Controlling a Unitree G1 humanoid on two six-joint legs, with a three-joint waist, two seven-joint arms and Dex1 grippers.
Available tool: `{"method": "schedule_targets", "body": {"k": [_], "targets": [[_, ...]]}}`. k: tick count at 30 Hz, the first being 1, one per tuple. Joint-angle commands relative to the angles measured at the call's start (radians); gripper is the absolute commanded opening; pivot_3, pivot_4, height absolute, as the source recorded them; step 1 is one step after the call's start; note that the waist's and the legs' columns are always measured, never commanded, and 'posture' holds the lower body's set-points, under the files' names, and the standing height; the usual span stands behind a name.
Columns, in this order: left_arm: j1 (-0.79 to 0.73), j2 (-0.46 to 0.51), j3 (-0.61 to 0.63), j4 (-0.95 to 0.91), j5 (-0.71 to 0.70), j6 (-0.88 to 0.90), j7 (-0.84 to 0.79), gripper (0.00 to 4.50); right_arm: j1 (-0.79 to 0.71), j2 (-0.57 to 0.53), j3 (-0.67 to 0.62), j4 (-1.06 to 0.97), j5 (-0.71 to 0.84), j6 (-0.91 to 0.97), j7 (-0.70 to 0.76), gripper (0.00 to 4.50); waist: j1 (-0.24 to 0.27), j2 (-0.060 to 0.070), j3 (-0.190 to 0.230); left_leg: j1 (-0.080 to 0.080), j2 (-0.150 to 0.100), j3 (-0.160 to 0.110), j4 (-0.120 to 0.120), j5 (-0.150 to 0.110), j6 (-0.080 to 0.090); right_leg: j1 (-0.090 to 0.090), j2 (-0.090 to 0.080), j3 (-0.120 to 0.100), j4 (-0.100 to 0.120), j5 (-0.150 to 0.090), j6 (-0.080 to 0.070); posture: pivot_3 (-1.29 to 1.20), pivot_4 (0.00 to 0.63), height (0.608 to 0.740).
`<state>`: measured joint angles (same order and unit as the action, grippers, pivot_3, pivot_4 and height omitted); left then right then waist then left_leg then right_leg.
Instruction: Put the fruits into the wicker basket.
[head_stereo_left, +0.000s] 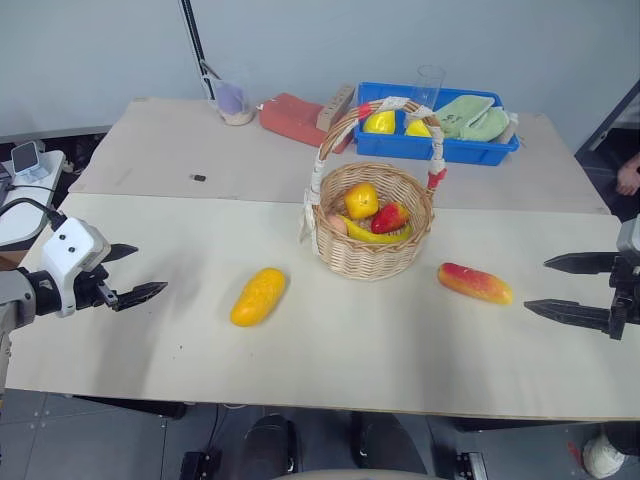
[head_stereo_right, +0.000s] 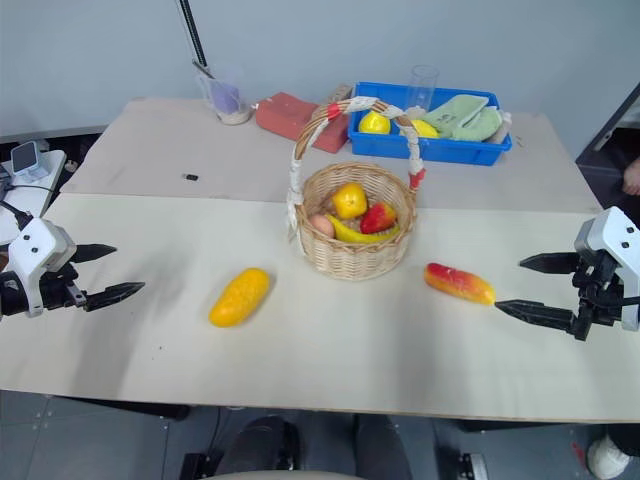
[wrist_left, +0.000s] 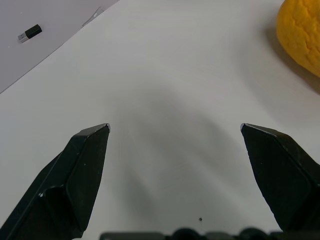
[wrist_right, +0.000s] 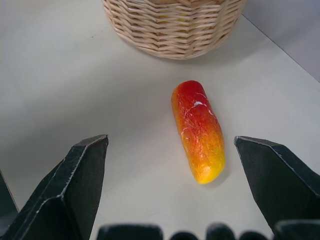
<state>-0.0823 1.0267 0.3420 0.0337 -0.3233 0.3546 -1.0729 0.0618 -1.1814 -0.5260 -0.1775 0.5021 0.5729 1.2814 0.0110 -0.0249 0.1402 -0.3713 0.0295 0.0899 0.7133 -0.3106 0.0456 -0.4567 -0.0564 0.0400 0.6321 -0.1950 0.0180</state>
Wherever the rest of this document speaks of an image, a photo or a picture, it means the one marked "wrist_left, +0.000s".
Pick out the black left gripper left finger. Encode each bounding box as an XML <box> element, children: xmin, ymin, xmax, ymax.
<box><xmin>0</xmin><ymin>123</ymin><xmax>111</xmax><ymax>240</ymax></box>

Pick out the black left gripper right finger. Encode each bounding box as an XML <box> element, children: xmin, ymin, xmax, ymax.
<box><xmin>240</xmin><ymin>122</ymin><xmax>320</xmax><ymax>232</ymax></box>

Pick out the black USB dongle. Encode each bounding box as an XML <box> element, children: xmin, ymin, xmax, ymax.
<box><xmin>17</xmin><ymin>24</ymin><xmax>43</xmax><ymax>44</ymax></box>

